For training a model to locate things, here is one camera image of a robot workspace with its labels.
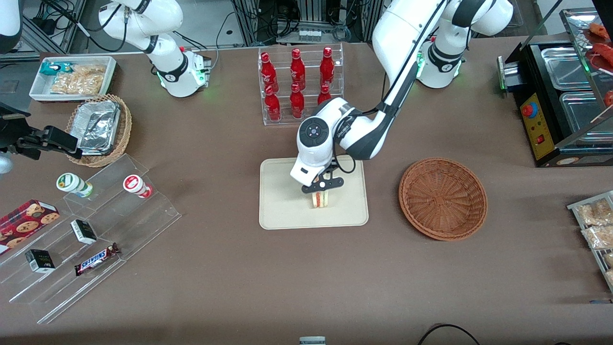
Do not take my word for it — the grey snack rack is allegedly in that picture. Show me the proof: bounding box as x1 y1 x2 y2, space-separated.
568 191 613 293

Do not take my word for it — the aluminium frame beam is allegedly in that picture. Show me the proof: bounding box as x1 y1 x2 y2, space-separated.
19 0 89 54

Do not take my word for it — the white rectangular snack bin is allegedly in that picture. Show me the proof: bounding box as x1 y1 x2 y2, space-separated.
29 55 118 104

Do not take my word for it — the clear bag of chips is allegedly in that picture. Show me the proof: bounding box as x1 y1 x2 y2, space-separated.
50 65 107 95

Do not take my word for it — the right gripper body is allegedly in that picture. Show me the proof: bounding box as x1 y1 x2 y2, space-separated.
0 103 30 144

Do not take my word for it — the steel food pan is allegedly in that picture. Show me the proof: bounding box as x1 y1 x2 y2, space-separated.
540 46 594 91
559 91 613 144

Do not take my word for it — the clear acrylic stepped shelf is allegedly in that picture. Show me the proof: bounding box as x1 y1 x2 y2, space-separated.
0 153 182 325

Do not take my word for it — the teal snack packet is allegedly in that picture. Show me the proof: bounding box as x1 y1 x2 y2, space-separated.
40 61 72 76

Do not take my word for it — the clear acrylic bottle rack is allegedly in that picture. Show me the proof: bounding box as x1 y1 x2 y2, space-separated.
258 43 344 126

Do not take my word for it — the red lid yogurt cup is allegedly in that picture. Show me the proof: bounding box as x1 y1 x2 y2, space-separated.
123 174 154 199

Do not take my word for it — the light oval wicker basket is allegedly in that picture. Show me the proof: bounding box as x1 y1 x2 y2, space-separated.
66 94 133 168

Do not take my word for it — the red cookie box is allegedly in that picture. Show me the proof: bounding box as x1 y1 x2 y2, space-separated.
0 199 60 254

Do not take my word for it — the black hot food display case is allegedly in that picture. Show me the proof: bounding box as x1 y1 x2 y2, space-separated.
497 7 613 168

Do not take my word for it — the small black box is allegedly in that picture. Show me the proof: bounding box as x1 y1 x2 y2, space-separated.
25 249 56 274
70 219 97 245

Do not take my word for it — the green lid yogurt cup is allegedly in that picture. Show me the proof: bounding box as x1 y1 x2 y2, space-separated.
56 172 94 198

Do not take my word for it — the black cable loop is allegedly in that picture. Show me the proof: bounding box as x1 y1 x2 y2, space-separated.
417 324 482 345

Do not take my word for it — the brown round wicker basket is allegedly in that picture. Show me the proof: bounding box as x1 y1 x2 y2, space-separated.
398 158 488 241

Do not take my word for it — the beige rectangular serving tray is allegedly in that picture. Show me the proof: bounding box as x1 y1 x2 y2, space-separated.
259 155 369 230

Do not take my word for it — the aluminium foil container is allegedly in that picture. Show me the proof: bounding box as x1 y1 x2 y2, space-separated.
77 100 121 155

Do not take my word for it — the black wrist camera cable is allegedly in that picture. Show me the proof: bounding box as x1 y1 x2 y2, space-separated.
329 0 448 174

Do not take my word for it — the metal equipment frame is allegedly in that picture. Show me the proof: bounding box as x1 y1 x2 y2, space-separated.
230 0 384 46

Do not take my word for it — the Snickers chocolate bar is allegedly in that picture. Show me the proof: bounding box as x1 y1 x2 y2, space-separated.
74 243 120 276

